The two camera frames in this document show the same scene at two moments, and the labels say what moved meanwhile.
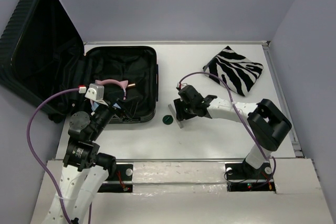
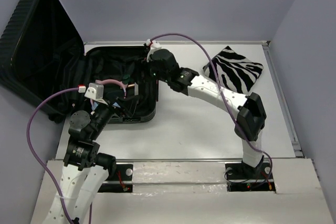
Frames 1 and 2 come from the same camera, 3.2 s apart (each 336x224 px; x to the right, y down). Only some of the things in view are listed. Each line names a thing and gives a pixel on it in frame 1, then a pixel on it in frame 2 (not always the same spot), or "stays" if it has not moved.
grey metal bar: [180, 123] to [136, 89]
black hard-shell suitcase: [41, 53] stays
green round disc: [167, 119] to [125, 78]
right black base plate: [244, 171] stays
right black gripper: [181, 114] to [152, 61]
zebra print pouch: [238, 72] stays
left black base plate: [124, 172] stays
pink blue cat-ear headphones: [123, 84] stays
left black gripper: [128, 106] stays
